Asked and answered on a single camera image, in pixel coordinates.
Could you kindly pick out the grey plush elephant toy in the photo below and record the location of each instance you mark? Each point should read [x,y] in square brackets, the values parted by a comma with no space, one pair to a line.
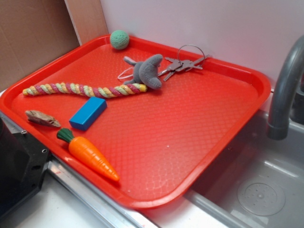
[145,72]

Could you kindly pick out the silver keys on ring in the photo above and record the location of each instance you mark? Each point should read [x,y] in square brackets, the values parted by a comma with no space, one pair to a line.
[177,65]

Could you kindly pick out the orange plastic toy carrot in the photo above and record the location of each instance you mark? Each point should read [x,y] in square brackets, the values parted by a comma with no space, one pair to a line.
[87,153]

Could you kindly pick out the brown driftwood piece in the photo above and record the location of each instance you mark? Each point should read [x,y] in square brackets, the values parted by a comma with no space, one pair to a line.
[42,118]

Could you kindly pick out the multicolour braided rope toy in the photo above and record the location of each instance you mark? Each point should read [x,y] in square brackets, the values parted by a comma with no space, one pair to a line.
[85,90]

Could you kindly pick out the blue wooden block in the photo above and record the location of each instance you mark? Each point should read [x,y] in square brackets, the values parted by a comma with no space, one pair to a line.
[88,113]

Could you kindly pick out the red plastic tray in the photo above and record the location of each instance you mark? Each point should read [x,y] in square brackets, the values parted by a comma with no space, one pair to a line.
[159,141]

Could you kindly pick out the grey toy faucet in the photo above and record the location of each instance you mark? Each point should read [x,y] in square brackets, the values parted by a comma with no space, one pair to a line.
[288,97]

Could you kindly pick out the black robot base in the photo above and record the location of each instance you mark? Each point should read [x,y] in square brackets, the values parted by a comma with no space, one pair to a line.
[23,162]

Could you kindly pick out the grey plastic toy sink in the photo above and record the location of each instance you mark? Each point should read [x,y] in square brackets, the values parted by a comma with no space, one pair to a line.
[256,182]

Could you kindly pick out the brown cardboard panel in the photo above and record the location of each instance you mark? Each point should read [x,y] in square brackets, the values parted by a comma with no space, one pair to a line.
[33,33]

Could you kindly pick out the green crocheted ball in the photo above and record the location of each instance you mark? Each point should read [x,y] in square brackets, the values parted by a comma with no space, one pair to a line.
[119,39]

